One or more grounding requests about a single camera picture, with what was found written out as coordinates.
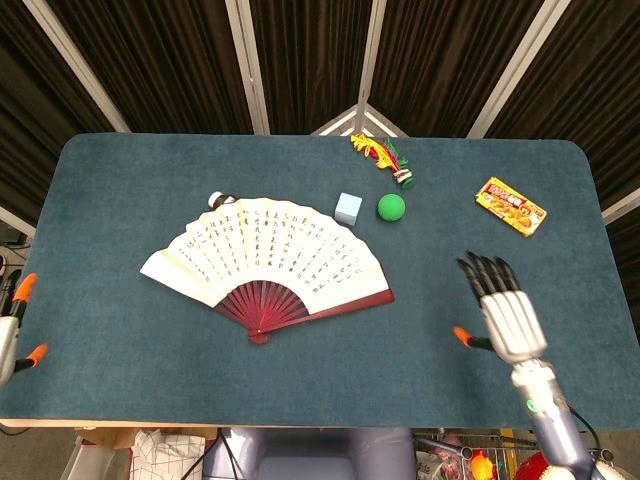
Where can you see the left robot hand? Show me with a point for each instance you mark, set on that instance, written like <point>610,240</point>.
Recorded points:
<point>7,340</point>

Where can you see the light blue cube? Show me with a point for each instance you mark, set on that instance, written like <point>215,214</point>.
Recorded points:
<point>347,210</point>

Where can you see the red knitted hat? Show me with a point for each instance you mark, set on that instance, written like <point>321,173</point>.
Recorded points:
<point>530,467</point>

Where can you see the white checked cloth bag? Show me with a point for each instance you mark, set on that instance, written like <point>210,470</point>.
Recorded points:
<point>165,457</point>

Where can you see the yellow snack package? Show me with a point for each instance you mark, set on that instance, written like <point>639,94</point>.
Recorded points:
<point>510,206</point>

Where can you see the grey-purple robot torso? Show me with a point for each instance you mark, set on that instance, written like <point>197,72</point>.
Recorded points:
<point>300,455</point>

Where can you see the red-ribbed paper folding fan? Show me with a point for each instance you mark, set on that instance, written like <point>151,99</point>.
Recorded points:
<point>270,250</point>

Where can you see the colourful feather shuttlecock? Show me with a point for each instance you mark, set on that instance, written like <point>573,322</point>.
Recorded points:
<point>382,155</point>

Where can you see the green ball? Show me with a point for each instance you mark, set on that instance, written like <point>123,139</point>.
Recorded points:
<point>390,207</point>

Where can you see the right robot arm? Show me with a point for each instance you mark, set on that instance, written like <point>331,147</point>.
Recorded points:
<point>555,425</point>

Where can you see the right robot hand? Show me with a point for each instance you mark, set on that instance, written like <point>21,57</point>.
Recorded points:
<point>515,325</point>

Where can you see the yellow rubber chicken toy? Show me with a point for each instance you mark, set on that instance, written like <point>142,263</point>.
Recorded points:
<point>481,465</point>

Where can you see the white partition frame post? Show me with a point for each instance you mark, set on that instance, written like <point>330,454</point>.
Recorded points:
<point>76,65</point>
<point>371,50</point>
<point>520,65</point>
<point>247,65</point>
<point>622,205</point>
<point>15,217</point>

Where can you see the dark juice bottle white cap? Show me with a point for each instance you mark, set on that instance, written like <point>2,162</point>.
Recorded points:
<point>220,198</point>

